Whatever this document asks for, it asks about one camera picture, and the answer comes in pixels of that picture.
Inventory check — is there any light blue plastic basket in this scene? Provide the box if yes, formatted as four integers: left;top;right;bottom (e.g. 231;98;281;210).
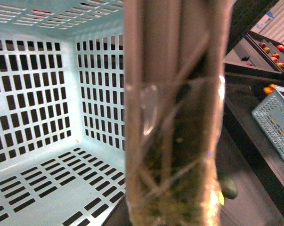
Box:
0;0;234;226

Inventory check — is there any green avocado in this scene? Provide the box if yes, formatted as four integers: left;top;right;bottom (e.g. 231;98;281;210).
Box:
218;177;238;200

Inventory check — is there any grey plastic crate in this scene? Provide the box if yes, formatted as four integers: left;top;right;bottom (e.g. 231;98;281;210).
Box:
252;84;284;161

